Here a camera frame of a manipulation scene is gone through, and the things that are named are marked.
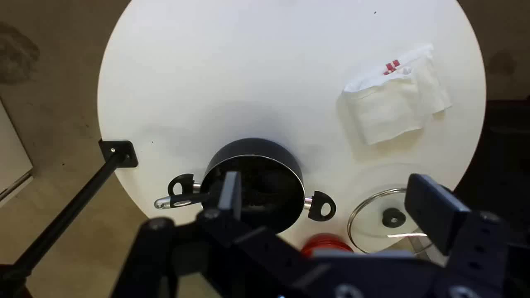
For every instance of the glass pot lid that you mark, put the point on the glass pot lid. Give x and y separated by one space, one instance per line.
375 221

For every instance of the white folded towel red print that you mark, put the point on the white folded towel red print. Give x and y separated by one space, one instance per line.
395 105

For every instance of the black stand pole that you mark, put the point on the black stand pole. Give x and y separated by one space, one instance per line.
77 201

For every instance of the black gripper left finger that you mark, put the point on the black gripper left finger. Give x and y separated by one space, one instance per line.
231 193

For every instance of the red plastic cup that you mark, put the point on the red plastic cup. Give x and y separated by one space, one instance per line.
325 243

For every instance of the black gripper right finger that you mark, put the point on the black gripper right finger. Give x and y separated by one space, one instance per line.
436 213

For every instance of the black cooking pot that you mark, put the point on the black cooking pot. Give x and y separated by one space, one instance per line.
259 160

